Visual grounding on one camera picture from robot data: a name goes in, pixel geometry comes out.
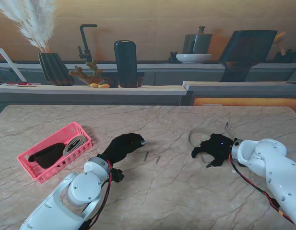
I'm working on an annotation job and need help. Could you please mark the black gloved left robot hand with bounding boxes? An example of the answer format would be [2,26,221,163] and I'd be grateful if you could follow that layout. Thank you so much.
[99,133,147,169]

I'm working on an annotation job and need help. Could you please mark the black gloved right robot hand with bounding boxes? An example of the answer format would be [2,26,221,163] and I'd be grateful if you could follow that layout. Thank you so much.
[190,133,235,168]

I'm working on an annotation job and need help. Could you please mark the pale beige webbing belt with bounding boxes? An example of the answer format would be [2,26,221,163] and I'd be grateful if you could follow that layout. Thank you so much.
[188,121,237,168]

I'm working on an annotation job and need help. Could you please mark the beige braided belt black leather ends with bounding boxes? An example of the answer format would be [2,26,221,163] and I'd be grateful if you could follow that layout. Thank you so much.
[62,135,89,156]

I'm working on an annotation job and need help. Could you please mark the dark brown webbing belt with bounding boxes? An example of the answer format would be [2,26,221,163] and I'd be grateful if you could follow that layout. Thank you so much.
[27,143,66,169]

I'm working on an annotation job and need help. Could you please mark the pink plastic storage basket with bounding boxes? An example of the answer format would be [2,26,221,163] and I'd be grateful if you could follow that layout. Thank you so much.
[17,122,93,184]

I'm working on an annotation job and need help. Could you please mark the grey counter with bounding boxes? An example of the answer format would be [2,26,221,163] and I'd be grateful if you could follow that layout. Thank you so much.
[182,80,296,106]

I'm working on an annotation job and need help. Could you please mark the cactus plant in bowl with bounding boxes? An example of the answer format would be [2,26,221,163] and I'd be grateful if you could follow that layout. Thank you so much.
[68,59,105,86]

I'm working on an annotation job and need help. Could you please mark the tall dark canister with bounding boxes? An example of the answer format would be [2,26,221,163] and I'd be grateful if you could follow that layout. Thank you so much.
[113,40,139,88]

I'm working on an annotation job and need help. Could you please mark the white speckled bowl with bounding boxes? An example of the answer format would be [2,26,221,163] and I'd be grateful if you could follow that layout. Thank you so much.
[176,53,213,64]

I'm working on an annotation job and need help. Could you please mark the dark ribbed vase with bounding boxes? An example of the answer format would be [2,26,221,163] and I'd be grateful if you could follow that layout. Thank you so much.
[38,52,75,86]

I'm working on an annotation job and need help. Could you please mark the grey pot with lid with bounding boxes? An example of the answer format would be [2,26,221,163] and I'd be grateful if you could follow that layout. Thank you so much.
[182,26,213,55]

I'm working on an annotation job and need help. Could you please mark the black kitchen faucet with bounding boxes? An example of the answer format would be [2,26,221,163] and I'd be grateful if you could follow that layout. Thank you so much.
[77,23,98,63]

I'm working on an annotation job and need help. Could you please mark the dark utensil holder with utensils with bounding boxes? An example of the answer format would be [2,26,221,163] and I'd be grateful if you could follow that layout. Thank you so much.
[273,31,296,63]

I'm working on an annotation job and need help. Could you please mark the plate with red slices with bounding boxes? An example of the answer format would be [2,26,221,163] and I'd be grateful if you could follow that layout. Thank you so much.
[0,81,37,87]

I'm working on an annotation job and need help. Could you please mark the white leaning board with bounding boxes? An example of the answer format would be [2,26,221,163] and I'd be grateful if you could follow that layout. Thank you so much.
[0,47,27,83]

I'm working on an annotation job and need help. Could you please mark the white pampas grass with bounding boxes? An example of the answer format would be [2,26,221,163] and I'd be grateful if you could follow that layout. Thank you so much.
[0,0,57,54]

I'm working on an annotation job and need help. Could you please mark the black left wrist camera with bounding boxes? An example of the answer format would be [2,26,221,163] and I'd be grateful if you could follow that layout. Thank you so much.
[110,169,125,184]

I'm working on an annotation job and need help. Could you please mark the red black left arm cables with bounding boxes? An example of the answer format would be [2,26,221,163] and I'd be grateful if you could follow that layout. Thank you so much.
[84,160,114,230]

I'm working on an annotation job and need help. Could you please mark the red black arm cables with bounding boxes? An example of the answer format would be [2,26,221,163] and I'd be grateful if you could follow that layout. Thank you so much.
[228,153,296,225]
[84,160,114,230]

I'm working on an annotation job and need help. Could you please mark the red black right arm cables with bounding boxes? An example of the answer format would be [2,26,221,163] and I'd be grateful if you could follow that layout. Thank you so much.
[228,153,296,225]

